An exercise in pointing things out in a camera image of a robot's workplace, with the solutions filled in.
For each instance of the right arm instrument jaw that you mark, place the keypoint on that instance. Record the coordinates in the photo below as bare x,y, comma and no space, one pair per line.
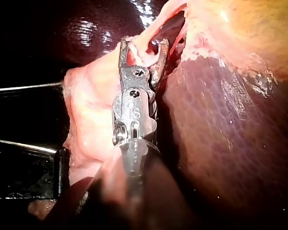
123,55
161,64

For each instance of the right arm instrument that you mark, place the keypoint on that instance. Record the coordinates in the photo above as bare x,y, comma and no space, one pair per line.
132,107

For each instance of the dark right arm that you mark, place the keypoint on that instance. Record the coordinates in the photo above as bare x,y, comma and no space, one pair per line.
139,201

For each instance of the thin tube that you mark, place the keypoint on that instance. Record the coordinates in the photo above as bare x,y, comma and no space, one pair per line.
159,25

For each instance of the pale fatty tissue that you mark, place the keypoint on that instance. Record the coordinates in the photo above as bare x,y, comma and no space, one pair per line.
91,110

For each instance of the dark red liver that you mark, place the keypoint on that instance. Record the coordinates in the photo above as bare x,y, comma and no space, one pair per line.
218,134

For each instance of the gallbladder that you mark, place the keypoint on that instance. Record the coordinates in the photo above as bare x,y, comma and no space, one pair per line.
254,26

